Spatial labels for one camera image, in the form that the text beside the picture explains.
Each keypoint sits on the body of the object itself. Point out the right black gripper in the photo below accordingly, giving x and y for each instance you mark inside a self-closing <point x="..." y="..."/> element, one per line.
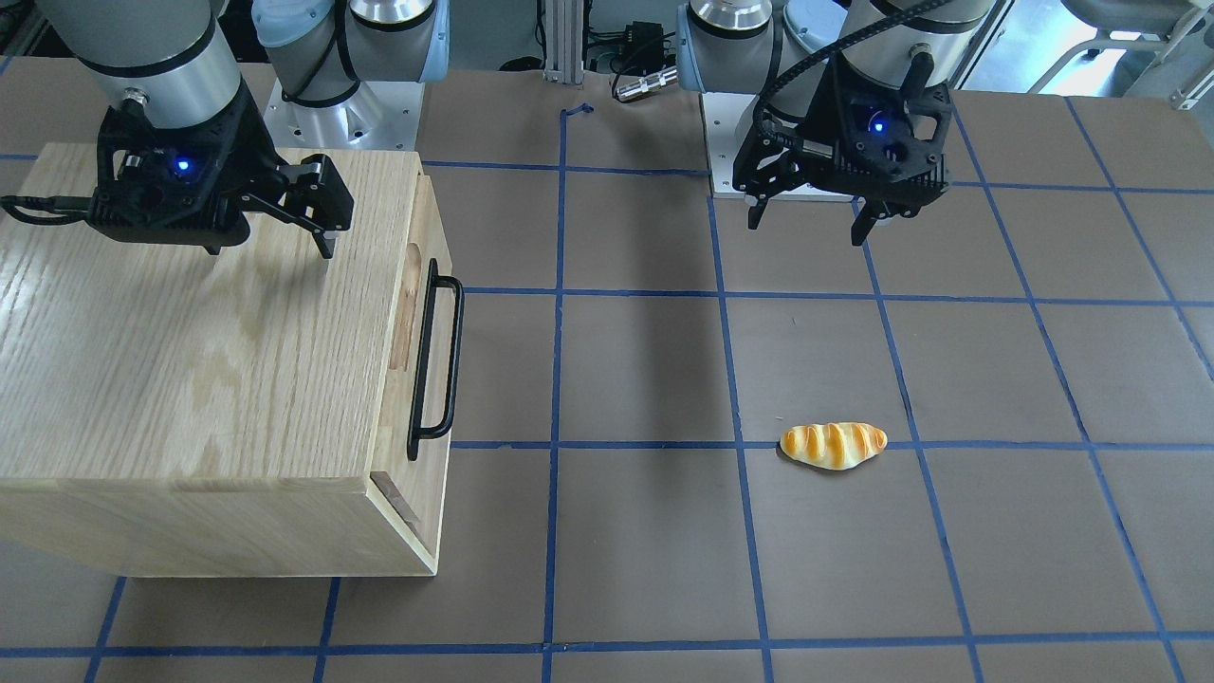
<point x="248" y="140"/>

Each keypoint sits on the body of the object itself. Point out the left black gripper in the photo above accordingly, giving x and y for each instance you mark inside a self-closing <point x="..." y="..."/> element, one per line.
<point x="814" y="116"/>

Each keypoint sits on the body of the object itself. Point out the wooden drawer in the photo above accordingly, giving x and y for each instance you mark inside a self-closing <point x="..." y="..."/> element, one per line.
<point x="417" y="381"/>

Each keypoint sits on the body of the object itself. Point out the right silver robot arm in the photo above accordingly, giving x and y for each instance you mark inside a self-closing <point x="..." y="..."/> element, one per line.
<point x="173" y="58"/>

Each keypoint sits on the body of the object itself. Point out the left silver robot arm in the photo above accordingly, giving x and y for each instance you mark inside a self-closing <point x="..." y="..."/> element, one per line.
<point x="775" y="51"/>

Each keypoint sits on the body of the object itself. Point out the wooden drawer cabinet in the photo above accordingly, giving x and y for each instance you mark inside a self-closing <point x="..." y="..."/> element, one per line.
<point x="172" y="414"/>

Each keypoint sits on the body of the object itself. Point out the toy bread roll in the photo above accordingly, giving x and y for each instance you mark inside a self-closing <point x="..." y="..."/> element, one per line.
<point x="836" y="446"/>

